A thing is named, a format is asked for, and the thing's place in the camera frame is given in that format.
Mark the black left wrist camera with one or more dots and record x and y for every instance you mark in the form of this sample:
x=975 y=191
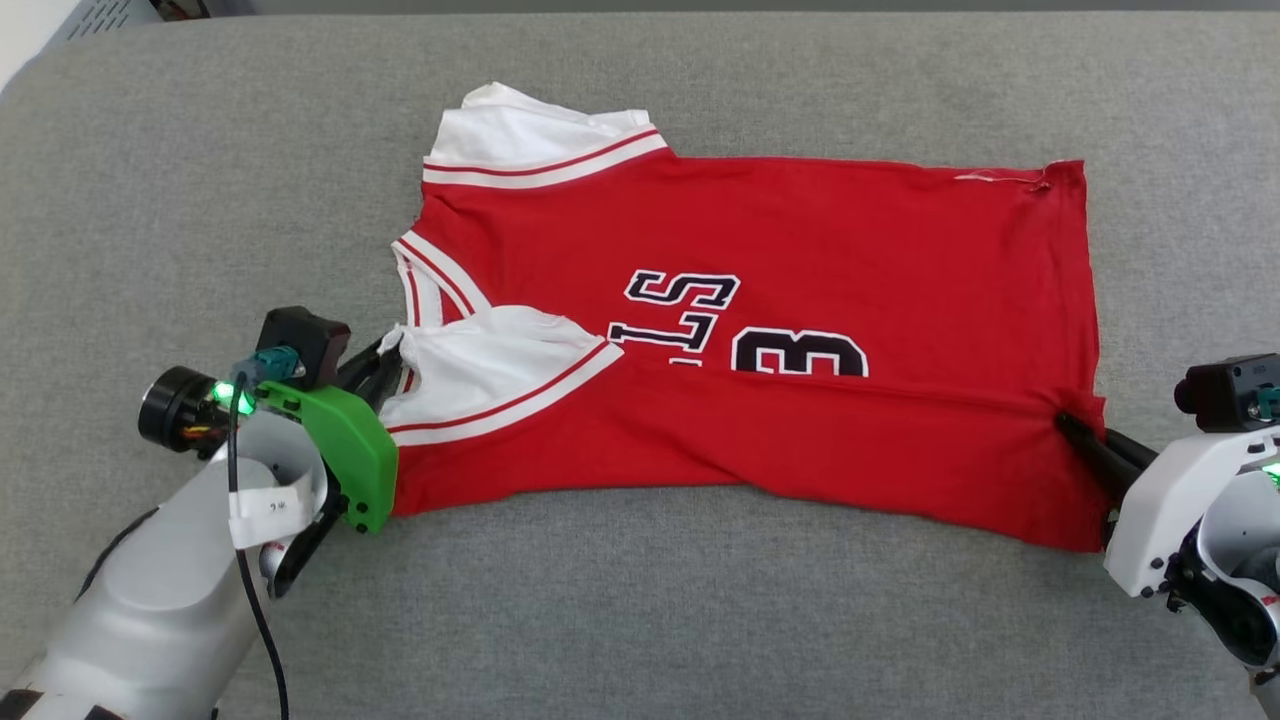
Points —
x=305 y=340

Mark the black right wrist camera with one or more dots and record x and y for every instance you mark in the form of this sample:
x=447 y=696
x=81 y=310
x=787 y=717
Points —
x=1230 y=390

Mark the red white sports jersey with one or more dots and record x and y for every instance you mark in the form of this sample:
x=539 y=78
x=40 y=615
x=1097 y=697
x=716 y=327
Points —
x=800 y=230

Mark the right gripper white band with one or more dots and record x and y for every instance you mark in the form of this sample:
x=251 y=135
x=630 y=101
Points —
x=1150 y=520

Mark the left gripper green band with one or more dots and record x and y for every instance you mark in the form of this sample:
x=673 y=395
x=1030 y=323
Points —
x=350 y=450

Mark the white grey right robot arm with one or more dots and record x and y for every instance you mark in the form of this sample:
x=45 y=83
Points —
x=1240 y=520

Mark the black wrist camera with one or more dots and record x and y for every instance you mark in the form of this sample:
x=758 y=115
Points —
x=305 y=340
x=1230 y=390

